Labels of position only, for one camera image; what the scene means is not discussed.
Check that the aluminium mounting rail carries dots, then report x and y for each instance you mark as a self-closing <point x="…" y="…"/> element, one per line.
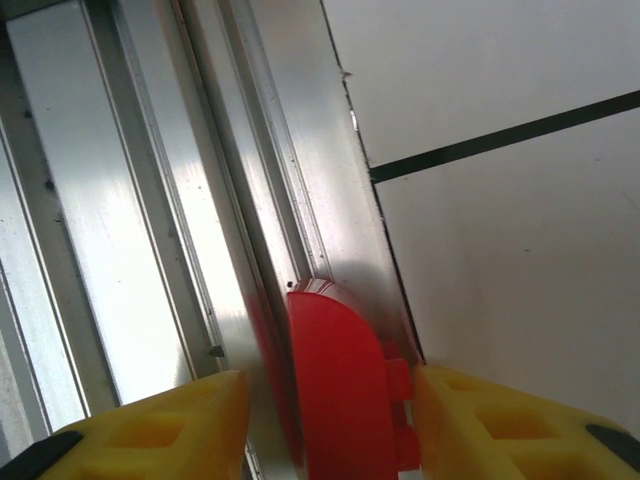
<point x="125" y="200"/>

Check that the red rounded lego piece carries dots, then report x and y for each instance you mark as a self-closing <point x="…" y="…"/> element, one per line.
<point x="340" y="375"/>

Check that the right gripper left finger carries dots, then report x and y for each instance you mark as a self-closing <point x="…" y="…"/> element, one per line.
<point x="165" y="435"/>

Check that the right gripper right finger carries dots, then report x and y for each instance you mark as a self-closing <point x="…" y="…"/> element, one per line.
<point x="500" y="435"/>

